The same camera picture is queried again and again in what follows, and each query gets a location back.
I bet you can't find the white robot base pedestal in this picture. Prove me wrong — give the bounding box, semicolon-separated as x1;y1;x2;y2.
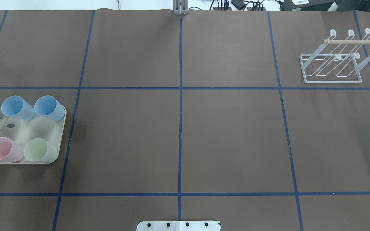
136;220;221;231

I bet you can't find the black power adapter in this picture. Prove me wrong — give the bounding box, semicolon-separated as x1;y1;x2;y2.
231;0;246;10

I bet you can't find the aluminium frame post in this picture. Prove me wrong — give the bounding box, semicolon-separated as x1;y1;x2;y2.
173;0;189;15

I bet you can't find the pink plastic cup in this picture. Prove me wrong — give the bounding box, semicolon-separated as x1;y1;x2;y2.
0;137;24;163

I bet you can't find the light blue plastic cup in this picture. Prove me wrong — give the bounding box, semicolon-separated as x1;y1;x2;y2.
34;95;66;121
1;95;36;121

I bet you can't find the white wire cup rack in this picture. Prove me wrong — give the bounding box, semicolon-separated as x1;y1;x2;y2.
299;28;370;84

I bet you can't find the cream tray with bunny drawing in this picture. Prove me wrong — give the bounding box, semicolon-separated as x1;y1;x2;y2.
0;108;67;164

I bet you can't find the pale green plastic cup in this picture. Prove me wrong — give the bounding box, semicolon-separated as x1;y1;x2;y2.
24;138;58;164

